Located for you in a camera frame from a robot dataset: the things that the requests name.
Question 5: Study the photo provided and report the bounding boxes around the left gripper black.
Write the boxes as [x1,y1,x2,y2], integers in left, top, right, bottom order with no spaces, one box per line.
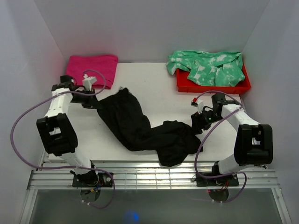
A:
[72,89,104,110]

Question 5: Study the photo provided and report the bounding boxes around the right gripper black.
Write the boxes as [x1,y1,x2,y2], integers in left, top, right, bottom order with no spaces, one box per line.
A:
[189,108,224,135]

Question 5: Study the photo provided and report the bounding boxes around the black trousers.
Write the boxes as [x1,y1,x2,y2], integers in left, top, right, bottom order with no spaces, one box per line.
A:
[96,88,203,167]

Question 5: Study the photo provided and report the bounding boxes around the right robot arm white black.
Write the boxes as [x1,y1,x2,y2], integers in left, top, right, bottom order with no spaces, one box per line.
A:
[191,91,273,185]

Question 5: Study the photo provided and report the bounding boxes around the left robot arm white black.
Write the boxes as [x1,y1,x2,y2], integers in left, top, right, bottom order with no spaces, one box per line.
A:
[36,74,99,187]

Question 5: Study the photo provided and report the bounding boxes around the pink folded trousers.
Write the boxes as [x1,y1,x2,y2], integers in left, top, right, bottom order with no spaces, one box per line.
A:
[65,55,119,89]

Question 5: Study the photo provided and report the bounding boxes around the green white tie-dye trousers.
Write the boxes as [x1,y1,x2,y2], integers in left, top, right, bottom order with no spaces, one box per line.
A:
[166,50,245,87]

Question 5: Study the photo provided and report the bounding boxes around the red plastic tray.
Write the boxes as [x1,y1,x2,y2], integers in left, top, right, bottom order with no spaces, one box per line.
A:
[176,65,251,95]

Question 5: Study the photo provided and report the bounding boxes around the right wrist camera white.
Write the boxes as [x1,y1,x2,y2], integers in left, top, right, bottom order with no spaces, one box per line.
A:
[191,98,204,114]

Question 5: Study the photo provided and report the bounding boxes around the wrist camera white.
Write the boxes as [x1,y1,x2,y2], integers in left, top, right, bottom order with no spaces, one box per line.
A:
[191,98,204,114]
[82,74,97,91]

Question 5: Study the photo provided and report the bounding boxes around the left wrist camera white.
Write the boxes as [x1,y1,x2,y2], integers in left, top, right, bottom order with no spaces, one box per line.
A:
[82,74,97,91]

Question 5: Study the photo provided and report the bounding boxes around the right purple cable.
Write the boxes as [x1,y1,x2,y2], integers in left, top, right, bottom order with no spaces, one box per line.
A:
[194,90,247,203]

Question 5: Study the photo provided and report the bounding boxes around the purple cable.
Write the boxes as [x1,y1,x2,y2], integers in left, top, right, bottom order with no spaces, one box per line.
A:
[194,90,247,203]
[11,69,115,209]

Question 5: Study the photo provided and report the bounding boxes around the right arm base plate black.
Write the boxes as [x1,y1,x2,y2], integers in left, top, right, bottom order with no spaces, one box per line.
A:
[195,172,239,187]

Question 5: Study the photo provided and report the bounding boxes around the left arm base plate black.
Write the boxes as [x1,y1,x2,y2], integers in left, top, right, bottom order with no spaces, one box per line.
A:
[71,172,113,188]

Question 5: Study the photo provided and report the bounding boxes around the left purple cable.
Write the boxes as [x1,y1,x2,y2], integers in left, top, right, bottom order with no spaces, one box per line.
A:
[11,69,115,209]

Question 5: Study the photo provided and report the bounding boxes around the aluminium rail frame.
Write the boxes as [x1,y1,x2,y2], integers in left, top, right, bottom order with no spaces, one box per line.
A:
[20,154,293,224]

